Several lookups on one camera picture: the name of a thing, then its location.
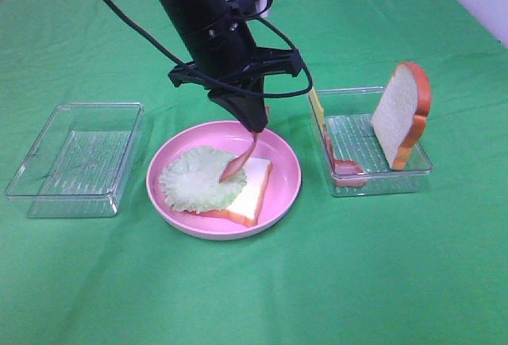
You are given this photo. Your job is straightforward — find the yellow toy cheese slice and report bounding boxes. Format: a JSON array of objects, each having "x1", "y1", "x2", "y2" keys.
[{"x1": 309, "y1": 88, "x2": 325, "y2": 130}]

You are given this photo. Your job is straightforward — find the toy bacon strip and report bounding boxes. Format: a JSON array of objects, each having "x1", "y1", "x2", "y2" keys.
[
  {"x1": 321, "y1": 124, "x2": 367, "y2": 188},
  {"x1": 219, "y1": 132, "x2": 260, "y2": 183}
]

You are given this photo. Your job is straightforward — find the left clear plastic tray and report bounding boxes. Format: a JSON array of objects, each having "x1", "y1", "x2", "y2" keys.
[{"x1": 6, "y1": 102, "x2": 144, "y2": 218}]

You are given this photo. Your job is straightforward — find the green tablecloth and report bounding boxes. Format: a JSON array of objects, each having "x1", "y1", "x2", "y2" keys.
[{"x1": 1, "y1": 0, "x2": 507, "y2": 344}]

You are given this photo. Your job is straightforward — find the pink round plate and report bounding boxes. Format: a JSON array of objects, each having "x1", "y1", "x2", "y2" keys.
[{"x1": 146, "y1": 121, "x2": 302, "y2": 240}]

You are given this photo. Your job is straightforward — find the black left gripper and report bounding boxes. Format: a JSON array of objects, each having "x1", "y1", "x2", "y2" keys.
[{"x1": 168, "y1": 31, "x2": 304, "y2": 133}]

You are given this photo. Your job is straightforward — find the right clear plastic tray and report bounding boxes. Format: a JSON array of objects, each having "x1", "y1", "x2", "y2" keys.
[{"x1": 308, "y1": 86, "x2": 432, "y2": 197}]

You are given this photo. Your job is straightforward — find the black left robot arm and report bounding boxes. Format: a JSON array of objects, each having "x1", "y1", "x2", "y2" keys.
[{"x1": 159, "y1": 0, "x2": 305, "y2": 132}]

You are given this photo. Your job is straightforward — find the toy lettuce leaf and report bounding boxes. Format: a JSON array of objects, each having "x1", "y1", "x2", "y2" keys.
[{"x1": 158, "y1": 146, "x2": 247, "y2": 213}]

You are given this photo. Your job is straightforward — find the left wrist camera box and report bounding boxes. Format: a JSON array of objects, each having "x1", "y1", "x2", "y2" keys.
[{"x1": 228, "y1": 0, "x2": 273, "y2": 20}]

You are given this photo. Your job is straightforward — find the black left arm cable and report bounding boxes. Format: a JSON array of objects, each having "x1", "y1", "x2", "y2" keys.
[{"x1": 71, "y1": 0, "x2": 314, "y2": 98}]

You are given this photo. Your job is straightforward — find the toy bread slice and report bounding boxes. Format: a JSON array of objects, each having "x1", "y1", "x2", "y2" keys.
[
  {"x1": 371, "y1": 62, "x2": 432, "y2": 171},
  {"x1": 190, "y1": 158, "x2": 272, "y2": 228}
]

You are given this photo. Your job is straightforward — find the clear plastic tray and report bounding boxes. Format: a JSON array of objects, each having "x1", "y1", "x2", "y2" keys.
[
  {"x1": 6, "y1": 102, "x2": 144, "y2": 218},
  {"x1": 308, "y1": 86, "x2": 432, "y2": 197}
]

